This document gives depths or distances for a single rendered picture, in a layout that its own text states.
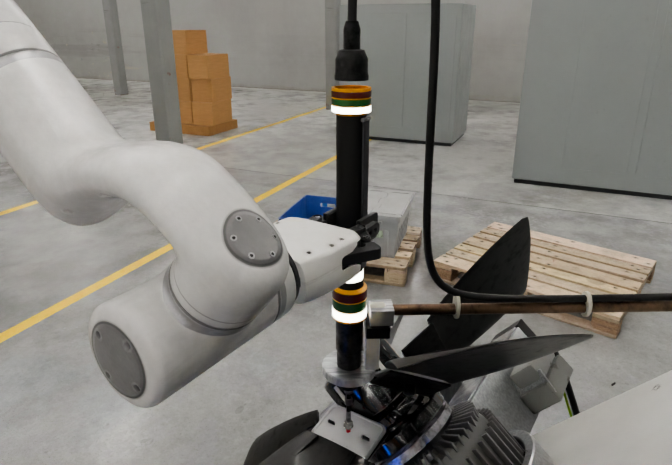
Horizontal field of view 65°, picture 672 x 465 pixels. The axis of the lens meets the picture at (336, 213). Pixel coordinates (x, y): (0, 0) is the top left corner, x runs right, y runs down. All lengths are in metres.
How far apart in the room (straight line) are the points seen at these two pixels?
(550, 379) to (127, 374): 0.76
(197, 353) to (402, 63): 7.67
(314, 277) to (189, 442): 2.13
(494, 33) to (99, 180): 12.56
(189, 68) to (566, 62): 5.55
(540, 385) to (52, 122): 0.83
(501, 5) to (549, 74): 6.86
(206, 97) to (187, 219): 8.52
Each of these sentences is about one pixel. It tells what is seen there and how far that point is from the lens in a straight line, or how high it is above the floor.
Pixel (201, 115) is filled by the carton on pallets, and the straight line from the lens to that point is 8.95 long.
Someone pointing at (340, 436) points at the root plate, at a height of 1.19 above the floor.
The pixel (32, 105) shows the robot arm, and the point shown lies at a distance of 0.50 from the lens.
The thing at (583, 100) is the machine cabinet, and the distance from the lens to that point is 6.13.
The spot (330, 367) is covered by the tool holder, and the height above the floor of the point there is 1.30.
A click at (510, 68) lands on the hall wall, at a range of 12.85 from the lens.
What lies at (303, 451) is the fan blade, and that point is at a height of 1.18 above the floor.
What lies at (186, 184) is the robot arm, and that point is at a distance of 0.38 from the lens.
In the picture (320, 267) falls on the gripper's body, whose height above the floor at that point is 1.50.
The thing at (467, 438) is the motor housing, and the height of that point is 1.18.
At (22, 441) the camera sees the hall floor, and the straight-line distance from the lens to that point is 2.86.
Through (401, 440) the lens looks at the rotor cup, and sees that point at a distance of 0.80.
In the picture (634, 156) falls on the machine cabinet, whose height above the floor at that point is 0.42.
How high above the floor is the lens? 1.72
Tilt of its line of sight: 20 degrees down
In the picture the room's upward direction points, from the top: straight up
